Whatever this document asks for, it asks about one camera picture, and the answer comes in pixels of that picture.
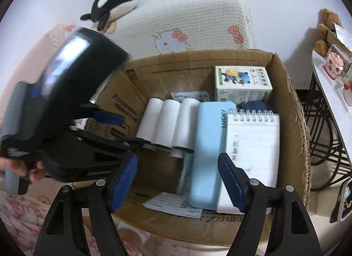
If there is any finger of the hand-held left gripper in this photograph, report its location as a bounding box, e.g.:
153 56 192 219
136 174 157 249
80 104 126 126
74 130 152 151

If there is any person's left hand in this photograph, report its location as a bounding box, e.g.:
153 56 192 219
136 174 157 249
0 158 47 183

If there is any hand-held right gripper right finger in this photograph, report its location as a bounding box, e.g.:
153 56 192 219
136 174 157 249
218 153 322 256

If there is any light blue plastic packet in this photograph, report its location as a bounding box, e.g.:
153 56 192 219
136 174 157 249
176 151 194 196

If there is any green white printed carton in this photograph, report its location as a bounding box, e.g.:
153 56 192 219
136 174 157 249
214 66 273 104

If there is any black white orca plush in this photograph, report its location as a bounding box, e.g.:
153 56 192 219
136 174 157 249
80 0 138 31

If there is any white labelled packet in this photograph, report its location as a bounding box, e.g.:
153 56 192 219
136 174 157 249
170 91 210 103

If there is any brown cardboard box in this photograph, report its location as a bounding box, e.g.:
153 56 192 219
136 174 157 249
91 49 312 241

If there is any pile of white paper tubes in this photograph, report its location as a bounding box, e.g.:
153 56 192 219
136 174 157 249
135 98 201 160

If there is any white framed small mirror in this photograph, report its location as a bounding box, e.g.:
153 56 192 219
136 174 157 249
329 178 352 223

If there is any white shipping label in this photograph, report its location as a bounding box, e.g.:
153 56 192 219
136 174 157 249
143 192 205 219

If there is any light blue pencil case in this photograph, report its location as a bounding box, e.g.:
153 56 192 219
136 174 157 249
188 101 237 211

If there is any white paper packet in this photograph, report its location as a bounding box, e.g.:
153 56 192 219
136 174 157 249
327 23 352 51

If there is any white side table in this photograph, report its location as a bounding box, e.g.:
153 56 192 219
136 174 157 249
295 44 352 190

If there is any cream printed pillow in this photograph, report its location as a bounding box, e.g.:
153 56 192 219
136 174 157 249
106 0 257 60

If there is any dark blue object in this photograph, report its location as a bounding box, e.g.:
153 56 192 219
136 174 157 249
236 100 273 114

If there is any white spiral notepad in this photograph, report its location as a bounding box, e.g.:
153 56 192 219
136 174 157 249
216 110 280 215

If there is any brown teddy bear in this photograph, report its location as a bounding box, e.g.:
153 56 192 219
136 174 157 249
315 9 343 55

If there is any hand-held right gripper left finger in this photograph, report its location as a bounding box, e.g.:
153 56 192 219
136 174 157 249
33 153 138 256

